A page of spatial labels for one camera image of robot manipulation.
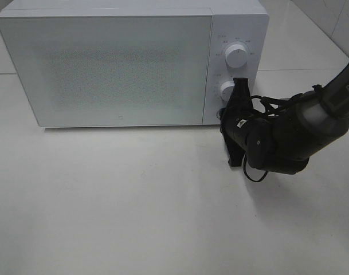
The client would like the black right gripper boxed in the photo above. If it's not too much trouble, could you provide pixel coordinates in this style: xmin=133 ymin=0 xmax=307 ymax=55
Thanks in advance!
xmin=220 ymin=77 xmax=266 ymax=167

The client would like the round white door release button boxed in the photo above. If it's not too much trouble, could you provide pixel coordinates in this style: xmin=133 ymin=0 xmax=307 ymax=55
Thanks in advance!
xmin=216 ymin=108 xmax=224 ymax=120

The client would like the white timer knob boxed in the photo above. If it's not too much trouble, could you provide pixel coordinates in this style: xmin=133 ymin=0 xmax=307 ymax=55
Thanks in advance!
xmin=219 ymin=81 xmax=235 ymax=101

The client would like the white microwave door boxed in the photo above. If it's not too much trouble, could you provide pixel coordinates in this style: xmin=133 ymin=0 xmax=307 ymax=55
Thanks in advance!
xmin=0 ymin=16 xmax=211 ymax=128

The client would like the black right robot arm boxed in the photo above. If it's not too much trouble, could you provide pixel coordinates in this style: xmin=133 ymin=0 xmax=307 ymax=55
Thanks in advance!
xmin=219 ymin=63 xmax=349 ymax=175

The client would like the upper white power knob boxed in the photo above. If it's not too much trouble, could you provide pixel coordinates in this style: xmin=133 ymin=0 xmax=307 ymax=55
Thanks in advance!
xmin=225 ymin=42 xmax=249 ymax=68

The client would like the white microwave oven body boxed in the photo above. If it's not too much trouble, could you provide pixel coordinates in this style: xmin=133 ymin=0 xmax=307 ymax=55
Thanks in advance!
xmin=0 ymin=1 xmax=269 ymax=127

